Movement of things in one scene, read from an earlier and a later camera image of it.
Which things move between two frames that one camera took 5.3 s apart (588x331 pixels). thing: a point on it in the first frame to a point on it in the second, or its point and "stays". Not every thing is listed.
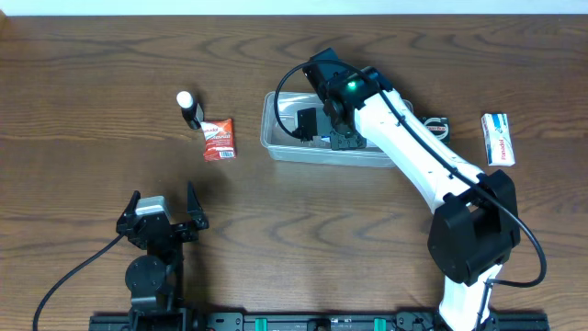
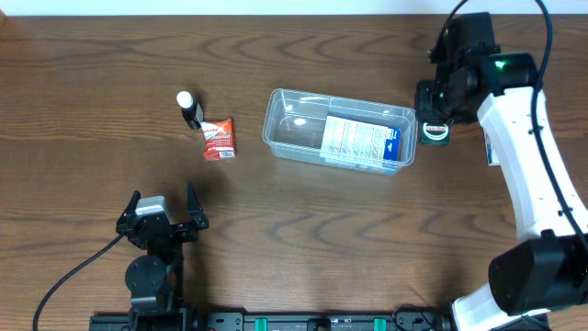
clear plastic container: [296, 128] stays
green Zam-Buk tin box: [439, 126] stays
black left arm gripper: [187, 234] stays
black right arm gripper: [345, 139] to [425, 106]
